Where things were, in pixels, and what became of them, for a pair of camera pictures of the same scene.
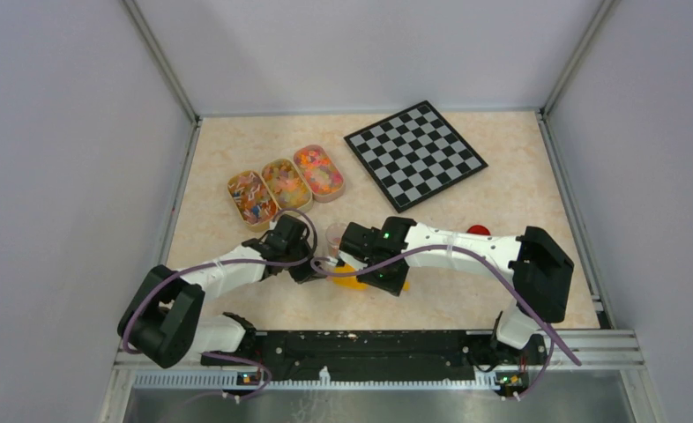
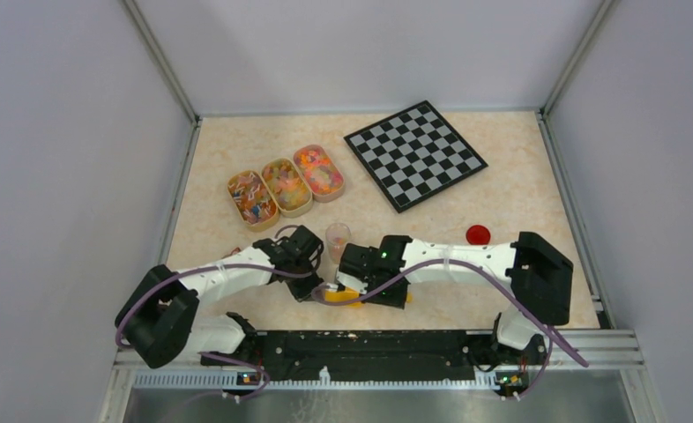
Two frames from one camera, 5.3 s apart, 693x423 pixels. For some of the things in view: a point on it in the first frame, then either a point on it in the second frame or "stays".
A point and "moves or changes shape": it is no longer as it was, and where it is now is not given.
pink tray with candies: (326, 181) stays
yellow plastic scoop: (352, 281) moves or changes shape
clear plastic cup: (333, 235) stays
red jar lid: (479, 229) stays
